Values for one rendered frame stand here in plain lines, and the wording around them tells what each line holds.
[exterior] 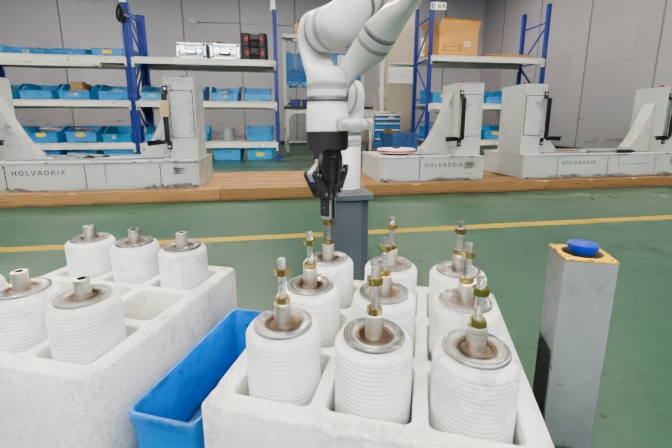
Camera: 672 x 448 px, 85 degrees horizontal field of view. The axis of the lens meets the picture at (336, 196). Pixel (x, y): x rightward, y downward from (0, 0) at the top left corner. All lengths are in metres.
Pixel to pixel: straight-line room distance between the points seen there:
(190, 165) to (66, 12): 7.70
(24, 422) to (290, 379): 0.40
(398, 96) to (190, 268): 6.45
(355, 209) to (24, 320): 0.76
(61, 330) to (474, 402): 0.54
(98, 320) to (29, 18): 9.81
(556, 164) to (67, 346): 3.19
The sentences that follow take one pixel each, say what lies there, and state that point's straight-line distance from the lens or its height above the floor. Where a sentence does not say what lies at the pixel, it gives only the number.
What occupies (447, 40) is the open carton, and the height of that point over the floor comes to 1.66.
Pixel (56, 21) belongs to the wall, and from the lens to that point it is 10.10.
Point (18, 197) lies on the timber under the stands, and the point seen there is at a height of 0.06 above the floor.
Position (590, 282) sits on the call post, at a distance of 0.66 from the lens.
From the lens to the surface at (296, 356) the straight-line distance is 0.48.
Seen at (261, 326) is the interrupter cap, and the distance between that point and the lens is 0.50.
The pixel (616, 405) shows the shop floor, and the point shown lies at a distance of 0.93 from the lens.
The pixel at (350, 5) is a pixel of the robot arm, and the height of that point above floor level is 0.69.
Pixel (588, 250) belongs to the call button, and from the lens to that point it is 0.65.
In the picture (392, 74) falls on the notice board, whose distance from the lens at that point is 7.04.
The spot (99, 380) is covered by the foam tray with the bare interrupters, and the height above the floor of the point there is 0.17.
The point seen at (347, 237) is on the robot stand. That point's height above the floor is 0.17.
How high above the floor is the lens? 0.51
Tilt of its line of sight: 11 degrees down
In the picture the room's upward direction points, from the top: straight up
